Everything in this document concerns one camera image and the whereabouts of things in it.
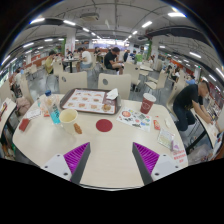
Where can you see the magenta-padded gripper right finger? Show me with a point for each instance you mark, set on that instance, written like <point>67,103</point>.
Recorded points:
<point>148,158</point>

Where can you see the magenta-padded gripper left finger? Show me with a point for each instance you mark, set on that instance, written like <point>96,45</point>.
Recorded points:
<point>76,156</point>

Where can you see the clear blue-capped water bottle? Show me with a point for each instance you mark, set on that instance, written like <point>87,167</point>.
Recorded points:
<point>53,111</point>

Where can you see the clear plastic packet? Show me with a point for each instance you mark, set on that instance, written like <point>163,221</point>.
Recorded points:
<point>165,137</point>

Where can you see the white leaflet with red print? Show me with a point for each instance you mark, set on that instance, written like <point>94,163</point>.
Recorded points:
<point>180,154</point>

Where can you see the small red sauce packet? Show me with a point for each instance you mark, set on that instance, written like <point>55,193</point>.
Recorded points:
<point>156,124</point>

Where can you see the cream paper cup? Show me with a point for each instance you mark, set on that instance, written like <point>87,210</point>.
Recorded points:
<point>68,119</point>

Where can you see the colourful sticker sheet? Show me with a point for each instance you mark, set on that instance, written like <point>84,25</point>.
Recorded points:
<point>135,119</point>

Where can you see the flat round red coaster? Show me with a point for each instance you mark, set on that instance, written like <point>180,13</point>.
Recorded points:
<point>104,125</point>

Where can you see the red paper cup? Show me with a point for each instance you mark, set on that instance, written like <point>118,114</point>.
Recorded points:
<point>146,104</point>

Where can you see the brown tray with printed liner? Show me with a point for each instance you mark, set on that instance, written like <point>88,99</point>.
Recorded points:
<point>86,101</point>

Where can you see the red wallet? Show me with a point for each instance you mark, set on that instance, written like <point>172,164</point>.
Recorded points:
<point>24,124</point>

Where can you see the person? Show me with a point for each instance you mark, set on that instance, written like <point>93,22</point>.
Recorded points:
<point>18,77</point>
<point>110,59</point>
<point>49,63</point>
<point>86,57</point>
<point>186,98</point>
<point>191,81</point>

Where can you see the white crumpled napkin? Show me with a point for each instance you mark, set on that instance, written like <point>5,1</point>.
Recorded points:
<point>112,94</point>

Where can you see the pink bag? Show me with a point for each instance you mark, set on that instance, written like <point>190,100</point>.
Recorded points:
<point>23,106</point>

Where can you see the beige chair with round hole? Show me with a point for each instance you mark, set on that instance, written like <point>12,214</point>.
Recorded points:
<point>116,83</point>
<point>75,81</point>

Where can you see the beige chairs group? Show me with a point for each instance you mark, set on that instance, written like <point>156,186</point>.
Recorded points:
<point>132,71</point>

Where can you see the ceiling air conditioner unit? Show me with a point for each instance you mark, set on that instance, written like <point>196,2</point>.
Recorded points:
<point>89,16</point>

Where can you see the ceiling strip lights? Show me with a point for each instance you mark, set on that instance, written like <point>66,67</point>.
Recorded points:
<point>176,14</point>

